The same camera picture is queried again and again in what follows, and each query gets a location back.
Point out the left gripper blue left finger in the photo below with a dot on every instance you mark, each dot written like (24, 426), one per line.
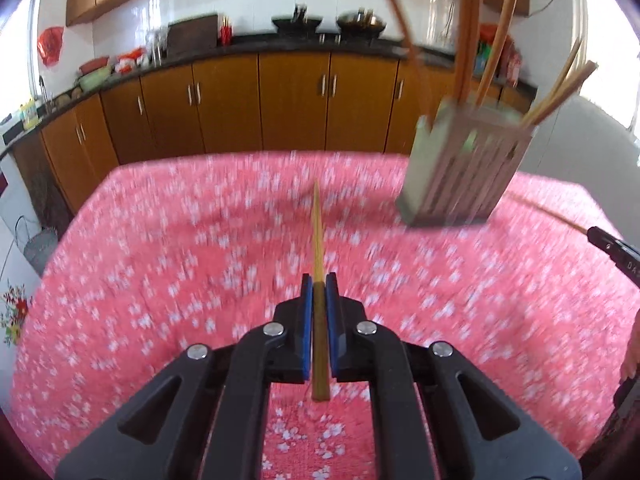
(306, 297)

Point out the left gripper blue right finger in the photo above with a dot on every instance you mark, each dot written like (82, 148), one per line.
(336, 324)

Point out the wooden chopstick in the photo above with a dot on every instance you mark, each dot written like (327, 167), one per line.
(548, 212)
(320, 359)

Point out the right kitchen window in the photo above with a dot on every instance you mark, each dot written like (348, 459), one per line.
(609, 40)

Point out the kitchen window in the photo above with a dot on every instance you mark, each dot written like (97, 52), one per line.
(17, 58)
(609, 40)

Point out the left kitchen window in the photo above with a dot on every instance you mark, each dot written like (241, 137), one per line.
(17, 58)

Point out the person's right hand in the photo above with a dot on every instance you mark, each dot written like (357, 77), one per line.
(631, 360)

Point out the pink floral tablecloth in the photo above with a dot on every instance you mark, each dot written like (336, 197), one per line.
(202, 249)

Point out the beige perforated utensil holder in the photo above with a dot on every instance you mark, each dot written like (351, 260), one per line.
(460, 165)

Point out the chopstick in holder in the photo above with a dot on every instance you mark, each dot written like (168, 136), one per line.
(506, 15)
(569, 86)
(469, 29)
(407, 41)
(567, 67)

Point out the orange lower base cabinets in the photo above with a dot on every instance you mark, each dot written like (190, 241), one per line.
(278, 101)

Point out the red condiment bottles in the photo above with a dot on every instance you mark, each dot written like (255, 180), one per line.
(511, 63)

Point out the black stone countertop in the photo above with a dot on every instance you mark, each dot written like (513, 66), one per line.
(242, 44)

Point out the black wok on stove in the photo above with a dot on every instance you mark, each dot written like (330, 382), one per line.
(299, 23)

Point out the small red bottle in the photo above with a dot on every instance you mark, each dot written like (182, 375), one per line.
(226, 31)

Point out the wok with steel lid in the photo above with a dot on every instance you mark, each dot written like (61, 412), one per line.
(361, 23)

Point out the grey waste bin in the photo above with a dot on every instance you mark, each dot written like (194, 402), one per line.
(39, 247)

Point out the dark wooden cutting board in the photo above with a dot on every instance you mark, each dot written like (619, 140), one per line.
(194, 34)

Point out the green plastic basin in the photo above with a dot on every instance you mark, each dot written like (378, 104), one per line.
(94, 79)

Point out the red bag hanging on wall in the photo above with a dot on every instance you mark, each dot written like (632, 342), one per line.
(49, 45)

